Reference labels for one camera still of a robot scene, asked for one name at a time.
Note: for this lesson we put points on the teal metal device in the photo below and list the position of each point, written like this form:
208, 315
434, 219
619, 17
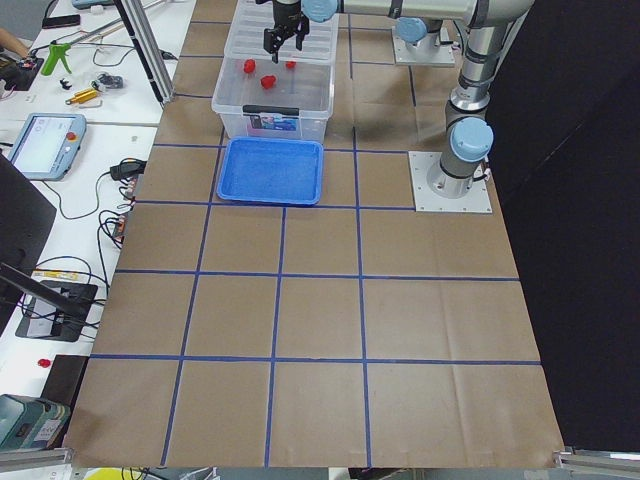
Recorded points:
30, 423

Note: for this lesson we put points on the blue plastic tray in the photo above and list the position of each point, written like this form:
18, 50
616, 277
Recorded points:
272, 170

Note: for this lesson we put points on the yellow brass tool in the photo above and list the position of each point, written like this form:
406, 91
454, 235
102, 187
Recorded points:
85, 99

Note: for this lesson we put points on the black monitor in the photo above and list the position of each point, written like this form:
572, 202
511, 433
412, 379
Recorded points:
27, 217

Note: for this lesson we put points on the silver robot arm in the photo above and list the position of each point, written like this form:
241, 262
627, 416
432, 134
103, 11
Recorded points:
413, 29
485, 27

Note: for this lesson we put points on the black box latch handle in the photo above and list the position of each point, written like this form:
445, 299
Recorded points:
265, 109

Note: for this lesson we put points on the teach pendant tablet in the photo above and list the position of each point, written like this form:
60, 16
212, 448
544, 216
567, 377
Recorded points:
47, 145

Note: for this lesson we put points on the clear plastic storage box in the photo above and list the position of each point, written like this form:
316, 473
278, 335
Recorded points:
308, 87

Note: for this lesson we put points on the black power adapter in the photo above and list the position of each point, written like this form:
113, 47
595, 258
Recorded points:
127, 168

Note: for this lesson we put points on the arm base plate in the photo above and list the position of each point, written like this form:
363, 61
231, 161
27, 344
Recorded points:
434, 50
436, 192

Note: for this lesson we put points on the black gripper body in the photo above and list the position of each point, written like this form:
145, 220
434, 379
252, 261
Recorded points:
285, 15

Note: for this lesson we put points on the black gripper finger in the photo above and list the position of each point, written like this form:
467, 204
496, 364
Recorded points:
272, 44
301, 32

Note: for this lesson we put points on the red block in box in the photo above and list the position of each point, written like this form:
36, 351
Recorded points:
249, 66
268, 81

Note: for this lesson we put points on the black monitor stand base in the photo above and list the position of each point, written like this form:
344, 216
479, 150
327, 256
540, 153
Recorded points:
44, 321

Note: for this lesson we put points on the aluminium frame post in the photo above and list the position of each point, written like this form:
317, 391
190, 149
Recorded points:
138, 27

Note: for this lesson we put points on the black phone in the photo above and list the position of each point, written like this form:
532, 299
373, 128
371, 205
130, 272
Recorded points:
61, 21

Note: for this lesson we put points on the green handled tool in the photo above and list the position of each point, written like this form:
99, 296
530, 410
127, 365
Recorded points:
57, 53

